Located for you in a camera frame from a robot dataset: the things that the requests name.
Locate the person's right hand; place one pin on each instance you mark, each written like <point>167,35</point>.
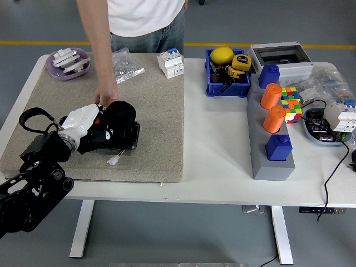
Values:
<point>107,91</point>

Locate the person's left hand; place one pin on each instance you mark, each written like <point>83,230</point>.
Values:
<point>185,4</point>

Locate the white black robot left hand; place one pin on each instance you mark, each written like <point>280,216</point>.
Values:
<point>80,121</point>

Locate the person's right forearm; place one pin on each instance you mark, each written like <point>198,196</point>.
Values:
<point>96,41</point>

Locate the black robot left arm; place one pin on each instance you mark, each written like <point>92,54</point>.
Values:
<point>36,172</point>

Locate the black table control panel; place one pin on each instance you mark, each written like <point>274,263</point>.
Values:
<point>322,210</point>

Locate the black chair caster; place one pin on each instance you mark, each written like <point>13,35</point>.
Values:
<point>201,2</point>

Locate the clear bag of screws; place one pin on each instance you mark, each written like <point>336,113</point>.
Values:
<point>126,66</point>

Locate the white T-shaped plastic piece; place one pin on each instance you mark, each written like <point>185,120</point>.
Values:
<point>77,65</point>

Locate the person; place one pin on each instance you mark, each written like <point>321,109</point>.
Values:
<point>144,16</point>

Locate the purple bowl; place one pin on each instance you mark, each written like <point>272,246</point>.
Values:
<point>59,74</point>

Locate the white plastic strip stack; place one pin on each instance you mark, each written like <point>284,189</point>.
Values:
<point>66,59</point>

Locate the grey-brown mat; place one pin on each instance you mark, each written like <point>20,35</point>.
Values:
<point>155,116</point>

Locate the white notched plastic piece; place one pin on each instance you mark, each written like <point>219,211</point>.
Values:
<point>63,52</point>

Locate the white circuit breaker blue switches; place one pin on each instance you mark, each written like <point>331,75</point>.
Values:
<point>170,63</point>

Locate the yellow ball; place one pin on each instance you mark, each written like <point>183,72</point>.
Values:
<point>221,55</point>

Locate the yellow round tape measure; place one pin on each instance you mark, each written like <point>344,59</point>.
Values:
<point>241,61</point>

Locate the yellow black tape measure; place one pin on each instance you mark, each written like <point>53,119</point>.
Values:
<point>235,73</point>

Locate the blue plastic bin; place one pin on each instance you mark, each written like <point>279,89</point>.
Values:
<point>227,90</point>

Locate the white table leg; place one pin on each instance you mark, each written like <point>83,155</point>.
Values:
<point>282,236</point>
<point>82,228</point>

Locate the blue block with knob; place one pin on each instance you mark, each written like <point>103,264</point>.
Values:
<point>269,76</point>
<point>278,149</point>

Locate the orange cylinder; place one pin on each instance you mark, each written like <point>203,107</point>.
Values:
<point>271,96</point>
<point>274,119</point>

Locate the grey distribution box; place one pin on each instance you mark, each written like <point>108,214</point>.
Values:
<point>294,68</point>

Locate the multicolour puzzle cube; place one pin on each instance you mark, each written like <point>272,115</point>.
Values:
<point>292,107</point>

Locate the small clear bag white label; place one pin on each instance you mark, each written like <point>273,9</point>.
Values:
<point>310,94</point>

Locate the large clear bag of parts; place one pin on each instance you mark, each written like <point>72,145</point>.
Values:
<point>330,81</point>

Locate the black capacitor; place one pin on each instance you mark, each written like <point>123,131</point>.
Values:
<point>329,137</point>
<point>319,122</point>
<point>316,114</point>

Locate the grey block holder base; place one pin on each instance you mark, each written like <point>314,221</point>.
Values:
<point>273,170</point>

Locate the blue-grey bowl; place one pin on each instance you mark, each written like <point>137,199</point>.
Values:
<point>312,138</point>

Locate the white circuit breaker stack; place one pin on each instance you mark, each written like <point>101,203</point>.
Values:
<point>341,117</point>

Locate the black plug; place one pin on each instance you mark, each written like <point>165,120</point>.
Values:
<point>353,160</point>

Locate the metal bracket under table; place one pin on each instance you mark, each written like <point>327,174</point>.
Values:
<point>252,209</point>

